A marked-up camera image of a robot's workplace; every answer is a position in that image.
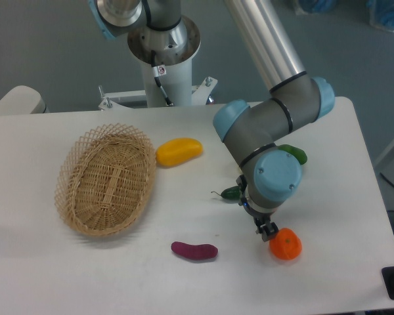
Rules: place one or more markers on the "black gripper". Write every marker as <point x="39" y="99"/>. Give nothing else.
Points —
<point x="261" y="216"/>

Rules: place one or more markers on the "green toy bell pepper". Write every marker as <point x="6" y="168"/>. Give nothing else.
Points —
<point x="298" y="153"/>

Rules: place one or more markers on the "purple toy sweet potato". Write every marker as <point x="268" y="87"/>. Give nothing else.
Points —
<point x="200" y="252"/>

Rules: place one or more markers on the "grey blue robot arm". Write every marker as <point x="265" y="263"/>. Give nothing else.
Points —
<point x="249" y="132"/>

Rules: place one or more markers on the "woven wicker basket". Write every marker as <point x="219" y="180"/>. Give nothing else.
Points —
<point x="106" y="180"/>

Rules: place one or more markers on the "green toy cucumber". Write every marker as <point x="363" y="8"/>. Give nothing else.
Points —
<point x="231" y="194"/>

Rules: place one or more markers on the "orange toy tangerine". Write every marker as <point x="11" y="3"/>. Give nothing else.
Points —
<point x="286" y="245"/>

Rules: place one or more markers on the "white chair armrest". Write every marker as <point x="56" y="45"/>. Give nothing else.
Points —
<point x="22" y="100"/>

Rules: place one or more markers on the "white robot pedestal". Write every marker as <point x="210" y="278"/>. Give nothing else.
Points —
<point x="165" y="59"/>

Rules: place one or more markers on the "plastic bag with blue items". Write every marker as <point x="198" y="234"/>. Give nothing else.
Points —
<point x="381" y="14"/>

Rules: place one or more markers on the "yellow toy mango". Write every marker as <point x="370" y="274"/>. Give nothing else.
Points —
<point x="177" y="151"/>

